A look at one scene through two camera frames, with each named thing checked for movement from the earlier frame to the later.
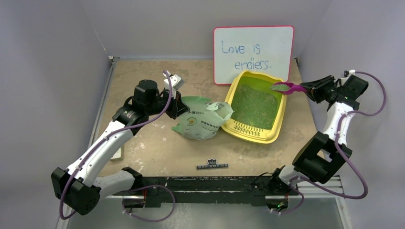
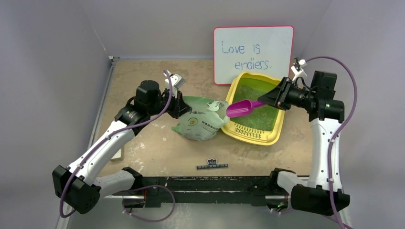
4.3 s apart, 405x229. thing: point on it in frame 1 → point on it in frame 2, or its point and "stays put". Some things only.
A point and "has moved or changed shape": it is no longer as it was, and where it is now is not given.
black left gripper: (177, 107) stays put
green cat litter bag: (203, 120) stays put
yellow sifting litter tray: (249, 132) stays put
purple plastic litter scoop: (287, 88) has moved or changed shape
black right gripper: (321, 90) → (281, 96)
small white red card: (117, 154) stays put
